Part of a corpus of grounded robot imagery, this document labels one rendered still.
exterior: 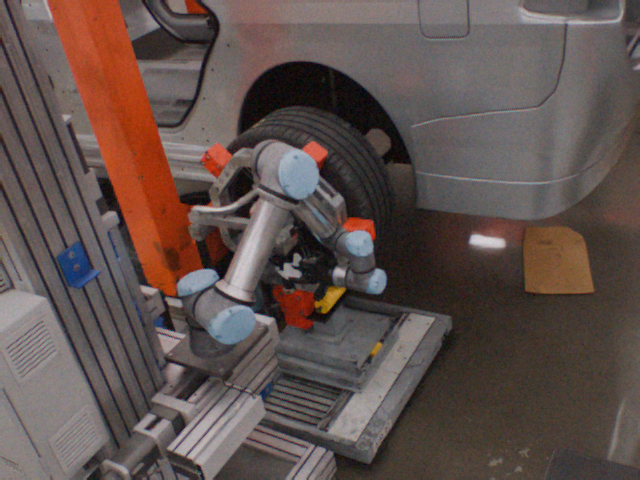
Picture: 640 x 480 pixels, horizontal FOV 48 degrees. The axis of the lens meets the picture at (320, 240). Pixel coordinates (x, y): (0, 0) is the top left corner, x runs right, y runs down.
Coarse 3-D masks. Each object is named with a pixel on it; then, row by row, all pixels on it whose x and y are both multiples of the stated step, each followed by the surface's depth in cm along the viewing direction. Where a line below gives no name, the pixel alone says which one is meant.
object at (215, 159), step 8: (216, 144) 256; (208, 152) 252; (216, 152) 254; (224, 152) 256; (200, 160) 256; (208, 160) 254; (216, 160) 252; (224, 160) 254; (208, 168) 256; (216, 168) 254; (216, 176) 256
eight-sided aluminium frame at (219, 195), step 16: (240, 160) 245; (224, 176) 254; (224, 192) 264; (320, 192) 235; (336, 192) 239; (336, 208) 235; (224, 240) 272; (336, 256) 246; (272, 272) 272; (304, 288) 264
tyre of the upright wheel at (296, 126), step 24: (264, 120) 257; (288, 120) 249; (312, 120) 249; (336, 120) 251; (240, 144) 253; (288, 144) 242; (336, 144) 242; (360, 144) 249; (336, 168) 237; (360, 168) 244; (384, 168) 253; (360, 192) 240; (384, 192) 252; (360, 216) 243; (384, 216) 254; (384, 240) 269
